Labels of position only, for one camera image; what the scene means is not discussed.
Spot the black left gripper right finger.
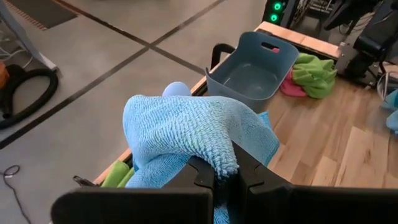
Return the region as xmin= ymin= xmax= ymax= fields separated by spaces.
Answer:
xmin=231 ymin=141 xmax=398 ymax=224

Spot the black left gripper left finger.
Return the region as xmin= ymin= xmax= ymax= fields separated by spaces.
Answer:
xmin=51 ymin=155 xmax=215 ymax=224

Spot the green microfiber towel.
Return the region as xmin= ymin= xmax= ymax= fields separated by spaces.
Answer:
xmin=291 ymin=52 xmax=338 ymax=100
xmin=101 ymin=160 xmax=136 ymax=189

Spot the blue microfiber towel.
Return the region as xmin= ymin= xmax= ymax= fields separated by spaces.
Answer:
xmin=123 ymin=95 xmax=280 ymax=224
xmin=381 ymin=88 xmax=398 ymax=135

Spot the pink microfiber towel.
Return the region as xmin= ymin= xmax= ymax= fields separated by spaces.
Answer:
xmin=272 ymin=47 xmax=309 ymax=98

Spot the blue-grey plastic basket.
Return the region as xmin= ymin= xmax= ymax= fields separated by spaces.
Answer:
xmin=205 ymin=30 xmax=300 ymax=113

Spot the orange floor object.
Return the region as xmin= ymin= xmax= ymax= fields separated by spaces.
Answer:
xmin=0 ymin=60 xmax=10 ymax=90

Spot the black device with green lights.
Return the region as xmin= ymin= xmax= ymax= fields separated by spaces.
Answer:
xmin=262 ymin=0 xmax=299 ymax=29

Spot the grey table leg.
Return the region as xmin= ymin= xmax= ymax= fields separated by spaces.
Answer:
xmin=0 ymin=0 xmax=59 ymax=72

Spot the dark grey floor mat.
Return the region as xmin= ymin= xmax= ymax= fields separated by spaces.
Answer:
xmin=6 ymin=0 xmax=78 ymax=31

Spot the black floor cable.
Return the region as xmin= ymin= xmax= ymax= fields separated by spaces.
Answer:
xmin=0 ymin=164 xmax=32 ymax=224

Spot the black vacuum hose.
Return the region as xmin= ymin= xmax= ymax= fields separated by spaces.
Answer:
xmin=0 ymin=63 xmax=60 ymax=130

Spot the black frame bracket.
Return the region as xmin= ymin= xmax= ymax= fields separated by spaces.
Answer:
xmin=210 ymin=43 xmax=236 ymax=71

